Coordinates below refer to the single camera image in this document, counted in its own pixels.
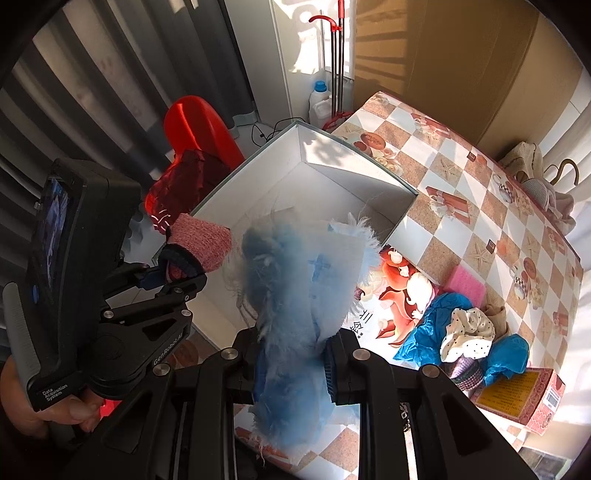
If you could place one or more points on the light blue fluffy cloth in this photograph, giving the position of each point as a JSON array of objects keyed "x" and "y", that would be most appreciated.
[{"x": 295, "y": 300}]

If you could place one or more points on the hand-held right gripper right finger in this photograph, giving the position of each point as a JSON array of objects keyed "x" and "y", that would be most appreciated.
[{"x": 330, "y": 369}]

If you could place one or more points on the purple patterned fabric item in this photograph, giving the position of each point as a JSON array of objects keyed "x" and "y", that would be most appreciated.
[{"x": 464, "y": 374}]

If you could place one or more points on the snack bag with cartoon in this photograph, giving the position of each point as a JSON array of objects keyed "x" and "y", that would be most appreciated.
[{"x": 397, "y": 286}]

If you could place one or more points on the dark red garment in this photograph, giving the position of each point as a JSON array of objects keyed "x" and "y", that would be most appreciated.
[{"x": 184, "y": 184}]

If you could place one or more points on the checkered printed tablecloth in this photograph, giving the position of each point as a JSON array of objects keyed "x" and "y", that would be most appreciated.
[{"x": 508, "y": 230}]

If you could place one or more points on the white bottle blue cap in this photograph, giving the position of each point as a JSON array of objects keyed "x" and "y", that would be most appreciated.
[{"x": 319, "y": 108}]

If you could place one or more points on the grey fabric item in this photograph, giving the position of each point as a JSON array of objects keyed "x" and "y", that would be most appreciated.
[{"x": 539, "y": 191}]

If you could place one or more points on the red plastic chair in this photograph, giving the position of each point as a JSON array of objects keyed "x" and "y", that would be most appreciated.
[{"x": 194, "y": 120}]

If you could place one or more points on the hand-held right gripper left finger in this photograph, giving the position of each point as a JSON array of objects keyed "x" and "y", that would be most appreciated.
[{"x": 259, "y": 371}]

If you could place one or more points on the pink sock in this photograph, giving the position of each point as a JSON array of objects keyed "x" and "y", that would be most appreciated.
[{"x": 203, "y": 240}]

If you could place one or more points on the blue plastic bag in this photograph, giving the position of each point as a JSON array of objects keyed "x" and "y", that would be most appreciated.
[
  {"x": 431, "y": 323},
  {"x": 505, "y": 357}
]

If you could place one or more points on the grey curtain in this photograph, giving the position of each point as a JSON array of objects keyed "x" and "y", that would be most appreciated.
[{"x": 115, "y": 69}]

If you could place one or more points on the white storage box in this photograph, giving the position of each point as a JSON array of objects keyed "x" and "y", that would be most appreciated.
[{"x": 286, "y": 184}]

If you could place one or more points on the brown cardboard sheet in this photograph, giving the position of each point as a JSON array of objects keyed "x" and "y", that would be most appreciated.
[{"x": 461, "y": 55}]

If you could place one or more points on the beige sock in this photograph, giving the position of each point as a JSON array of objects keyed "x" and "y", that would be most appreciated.
[{"x": 497, "y": 318}]

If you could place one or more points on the white polka dot scrunchie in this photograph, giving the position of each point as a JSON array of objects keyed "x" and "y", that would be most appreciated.
[{"x": 466, "y": 332}]

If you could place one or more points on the beige handbag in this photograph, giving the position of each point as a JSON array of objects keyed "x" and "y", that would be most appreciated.
[{"x": 521, "y": 159}]

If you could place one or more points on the hanger hook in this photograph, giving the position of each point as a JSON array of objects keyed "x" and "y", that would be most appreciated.
[{"x": 570, "y": 161}]

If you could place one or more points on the pink sponge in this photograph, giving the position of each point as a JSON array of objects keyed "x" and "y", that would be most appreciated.
[{"x": 461, "y": 281}]

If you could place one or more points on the red patterned cardboard box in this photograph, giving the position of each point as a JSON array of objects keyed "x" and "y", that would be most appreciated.
[{"x": 517, "y": 397}]

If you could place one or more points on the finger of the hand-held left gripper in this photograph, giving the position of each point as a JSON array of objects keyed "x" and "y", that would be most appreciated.
[
  {"x": 141, "y": 276},
  {"x": 178, "y": 293}
]

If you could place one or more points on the person's left hand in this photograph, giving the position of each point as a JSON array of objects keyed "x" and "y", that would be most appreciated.
[{"x": 55, "y": 417}]

